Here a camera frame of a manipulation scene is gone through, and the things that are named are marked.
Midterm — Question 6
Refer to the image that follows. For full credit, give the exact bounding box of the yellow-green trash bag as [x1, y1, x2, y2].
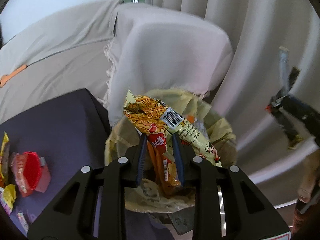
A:
[104, 87, 238, 214]

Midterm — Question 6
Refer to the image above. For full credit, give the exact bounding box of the grey curtain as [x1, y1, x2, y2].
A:
[151, 0, 319, 208]

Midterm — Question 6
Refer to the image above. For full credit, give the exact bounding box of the yellow red snack wrapper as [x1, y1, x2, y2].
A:
[0, 132, 10, 188]

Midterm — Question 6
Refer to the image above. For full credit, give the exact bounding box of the pink red plastic bowl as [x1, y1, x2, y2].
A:
[22, 152, 51, 196]

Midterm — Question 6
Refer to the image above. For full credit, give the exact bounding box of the pink cartoon candy wrapper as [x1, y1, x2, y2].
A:
[17, 212, 30, 233]

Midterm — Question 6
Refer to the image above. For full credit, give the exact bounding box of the red gold snack bag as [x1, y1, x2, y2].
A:
[147, 132, 181, 196]

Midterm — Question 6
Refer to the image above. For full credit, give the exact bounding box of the orange cloth on sofa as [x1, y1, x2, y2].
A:
[0, 64, 27, 88]

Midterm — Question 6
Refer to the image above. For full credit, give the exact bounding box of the purple table mat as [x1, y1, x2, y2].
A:
[1, 89, 172, 239]

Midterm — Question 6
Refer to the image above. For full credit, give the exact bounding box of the green tissue box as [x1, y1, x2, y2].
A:
[123, 0, 145, 3]

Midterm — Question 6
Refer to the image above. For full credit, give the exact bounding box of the grey covered sofa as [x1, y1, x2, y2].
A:
[1, 0, 233, 126]

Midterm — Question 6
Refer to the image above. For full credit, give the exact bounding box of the cream red noodle packet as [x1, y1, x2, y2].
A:
[123, 90, 221, 167]

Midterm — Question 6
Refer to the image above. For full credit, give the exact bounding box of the red quail egg pouch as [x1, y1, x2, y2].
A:
[10, 153, 28, 197]

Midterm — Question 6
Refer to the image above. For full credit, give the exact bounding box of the yellow pink snack packet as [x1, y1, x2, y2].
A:
[1, 184, 16, 215]

